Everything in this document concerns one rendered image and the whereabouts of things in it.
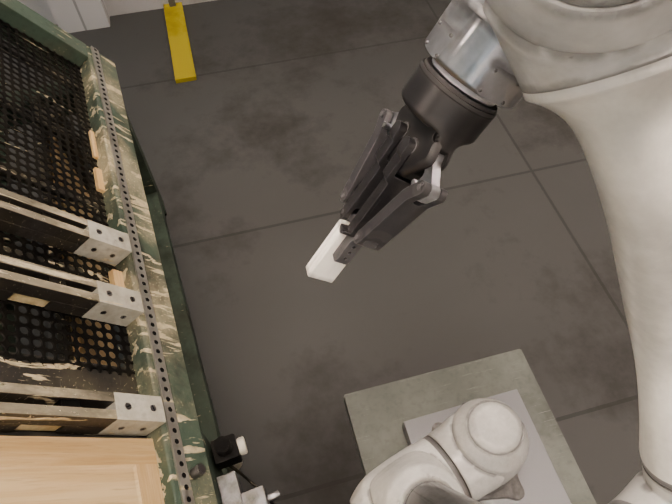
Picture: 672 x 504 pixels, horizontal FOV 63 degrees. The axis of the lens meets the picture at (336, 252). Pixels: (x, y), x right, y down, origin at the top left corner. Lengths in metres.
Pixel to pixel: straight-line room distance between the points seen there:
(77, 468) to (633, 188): 1.09
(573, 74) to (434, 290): 2.25
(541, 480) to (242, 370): 1.31
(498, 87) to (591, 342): 2.19
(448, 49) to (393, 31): 3.36
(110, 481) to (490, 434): 0.74
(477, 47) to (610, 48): 0.19
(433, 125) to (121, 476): 1.01
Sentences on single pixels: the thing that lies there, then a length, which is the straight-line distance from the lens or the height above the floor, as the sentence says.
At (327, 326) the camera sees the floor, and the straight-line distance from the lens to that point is 2.38.
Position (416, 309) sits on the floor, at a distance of 2.44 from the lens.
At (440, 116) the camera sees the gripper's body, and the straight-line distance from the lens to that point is 0.45.
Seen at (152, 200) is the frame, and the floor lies 0.18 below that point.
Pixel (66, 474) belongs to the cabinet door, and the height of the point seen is 1.06.
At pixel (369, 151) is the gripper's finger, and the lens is 0.53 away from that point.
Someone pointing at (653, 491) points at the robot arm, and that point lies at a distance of 0.66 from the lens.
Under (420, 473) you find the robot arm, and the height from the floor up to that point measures 1.09.
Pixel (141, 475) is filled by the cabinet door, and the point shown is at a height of 0.93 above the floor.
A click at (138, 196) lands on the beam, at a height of 0.84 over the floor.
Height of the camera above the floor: 2.14
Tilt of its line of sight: 56 degrees down
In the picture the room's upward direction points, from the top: straight up
